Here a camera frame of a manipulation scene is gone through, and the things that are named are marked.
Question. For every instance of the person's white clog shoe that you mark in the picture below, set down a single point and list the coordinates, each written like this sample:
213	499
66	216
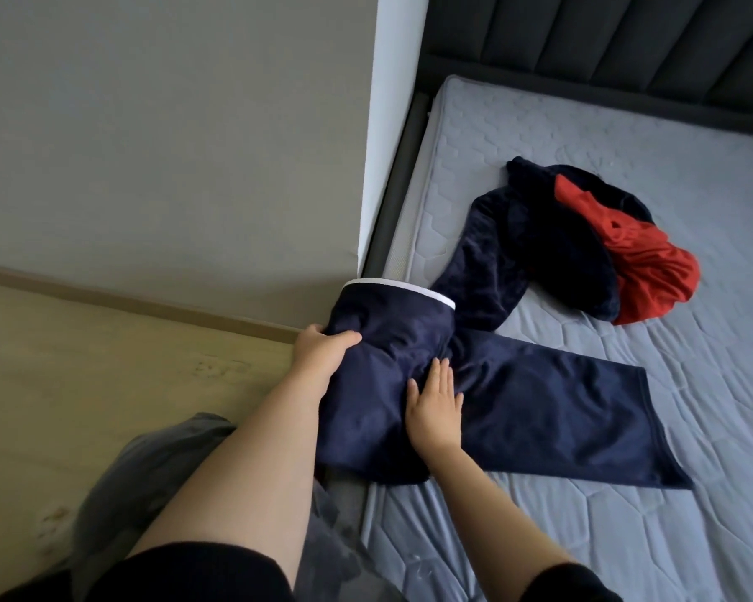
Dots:
54	527

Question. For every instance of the red and navy sports jacket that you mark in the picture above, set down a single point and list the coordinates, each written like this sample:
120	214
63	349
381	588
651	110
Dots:
552	244

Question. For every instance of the grey quilted bed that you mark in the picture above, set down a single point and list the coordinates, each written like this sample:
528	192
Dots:
678	144

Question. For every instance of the person's left forearm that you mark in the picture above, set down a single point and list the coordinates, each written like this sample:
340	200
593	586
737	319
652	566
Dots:
239	483

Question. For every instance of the navy track trousers white piping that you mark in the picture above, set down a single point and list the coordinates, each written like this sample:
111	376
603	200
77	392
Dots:
552	407

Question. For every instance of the person's right forearm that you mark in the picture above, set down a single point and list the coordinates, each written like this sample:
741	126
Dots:
496	527

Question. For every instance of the person's right hand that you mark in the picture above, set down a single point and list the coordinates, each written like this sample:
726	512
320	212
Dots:
433	414

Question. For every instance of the dark grey upholstered headboard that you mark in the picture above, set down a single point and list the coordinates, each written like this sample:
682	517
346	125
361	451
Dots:
602	50

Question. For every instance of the person's left hand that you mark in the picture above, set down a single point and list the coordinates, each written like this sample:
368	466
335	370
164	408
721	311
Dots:
320	355

